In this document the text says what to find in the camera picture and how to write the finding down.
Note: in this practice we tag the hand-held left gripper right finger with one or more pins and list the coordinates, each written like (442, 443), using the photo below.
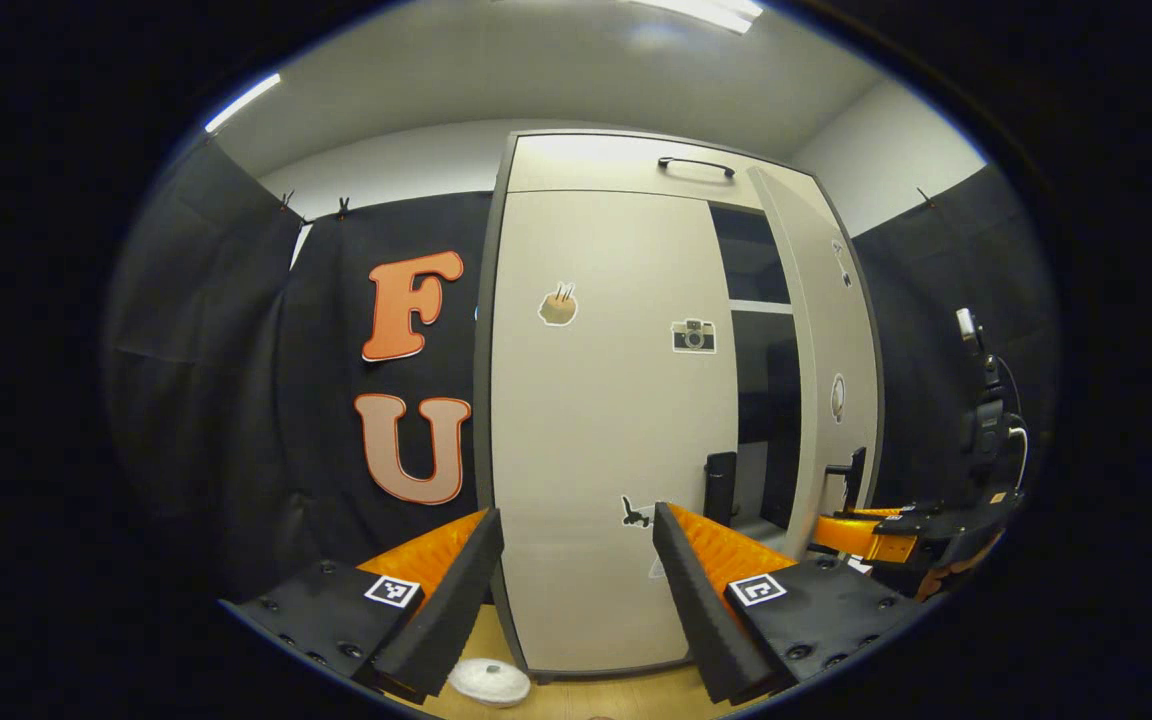
(696, 610)

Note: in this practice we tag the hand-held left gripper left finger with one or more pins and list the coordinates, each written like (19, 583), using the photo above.
(456, 600)

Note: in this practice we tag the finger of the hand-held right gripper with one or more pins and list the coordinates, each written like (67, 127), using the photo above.
(866, 540)
(861, 514)

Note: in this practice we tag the black backdrop cloth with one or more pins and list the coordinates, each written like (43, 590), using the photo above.
(926, 330)
(236, 400)

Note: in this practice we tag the white cabinet top panel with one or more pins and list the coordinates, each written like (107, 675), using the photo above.
(586, 160)

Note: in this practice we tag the cat-sticker shoe cabinet door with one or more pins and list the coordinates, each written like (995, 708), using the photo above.
(836, 320)

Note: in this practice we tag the camera-sticker shoe cabinet door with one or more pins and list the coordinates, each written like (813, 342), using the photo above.
(596, 430)

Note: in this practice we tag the white round object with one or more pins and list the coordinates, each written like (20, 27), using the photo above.
(489, 683)

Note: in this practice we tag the grey double-door shoe cabinet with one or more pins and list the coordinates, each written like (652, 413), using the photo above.
(483, 420)

